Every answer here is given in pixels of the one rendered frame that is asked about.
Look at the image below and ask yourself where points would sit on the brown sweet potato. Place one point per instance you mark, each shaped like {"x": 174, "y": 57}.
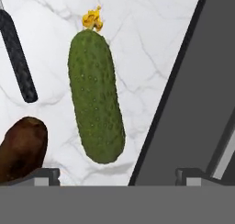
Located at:
{"x": 23, "y": 148}

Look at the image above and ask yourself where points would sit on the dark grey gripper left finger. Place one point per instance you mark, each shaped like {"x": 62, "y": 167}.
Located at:
{"x": 46, "y": 176}

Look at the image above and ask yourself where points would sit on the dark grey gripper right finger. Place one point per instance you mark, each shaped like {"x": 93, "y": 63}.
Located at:
{"x": 189, "y": 177}

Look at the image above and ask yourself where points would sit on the green cucumber with yellow flower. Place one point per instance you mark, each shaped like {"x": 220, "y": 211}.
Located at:
{"x": 96, "y": 96}

